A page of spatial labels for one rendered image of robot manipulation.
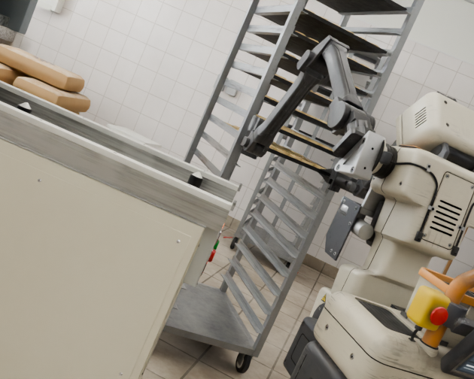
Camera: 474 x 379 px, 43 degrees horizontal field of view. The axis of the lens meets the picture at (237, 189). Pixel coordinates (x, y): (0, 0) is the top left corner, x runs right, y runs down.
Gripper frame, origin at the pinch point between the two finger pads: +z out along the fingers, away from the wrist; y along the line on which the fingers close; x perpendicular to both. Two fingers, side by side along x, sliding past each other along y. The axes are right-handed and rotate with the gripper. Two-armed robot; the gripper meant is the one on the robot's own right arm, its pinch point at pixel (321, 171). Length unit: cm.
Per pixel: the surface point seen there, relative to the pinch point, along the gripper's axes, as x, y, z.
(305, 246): 5.6, 31.2, -3.4
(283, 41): -34, -40, 17
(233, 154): -33.6, 6.6, 18.0
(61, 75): 60, 18, 309
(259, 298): 12, 63, 11
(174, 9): 144, -74, 311
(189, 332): -21, 81, 14
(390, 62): 5, -50, -6
